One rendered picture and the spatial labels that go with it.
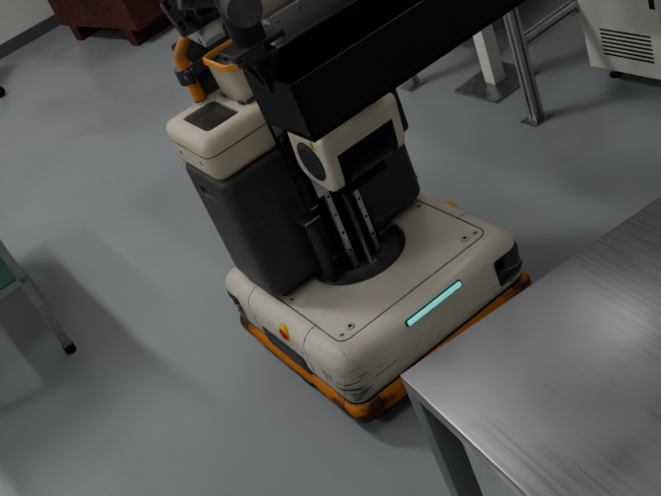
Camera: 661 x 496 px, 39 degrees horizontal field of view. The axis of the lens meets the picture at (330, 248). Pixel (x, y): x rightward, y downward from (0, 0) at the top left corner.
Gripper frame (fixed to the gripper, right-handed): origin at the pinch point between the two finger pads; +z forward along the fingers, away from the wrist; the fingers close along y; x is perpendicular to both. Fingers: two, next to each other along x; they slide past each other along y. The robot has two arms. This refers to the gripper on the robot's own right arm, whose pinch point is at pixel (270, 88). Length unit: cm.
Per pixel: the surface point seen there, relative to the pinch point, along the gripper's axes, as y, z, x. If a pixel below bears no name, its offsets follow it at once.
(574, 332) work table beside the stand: 5, 31, -58
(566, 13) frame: 154, 77, 96
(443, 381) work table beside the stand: -13, 31, -49
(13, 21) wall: 59, 84, 517
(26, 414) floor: -69, 109, 133
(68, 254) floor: -23, 107, 213
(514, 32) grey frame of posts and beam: 129, 71, 95
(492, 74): 142, 101, 130
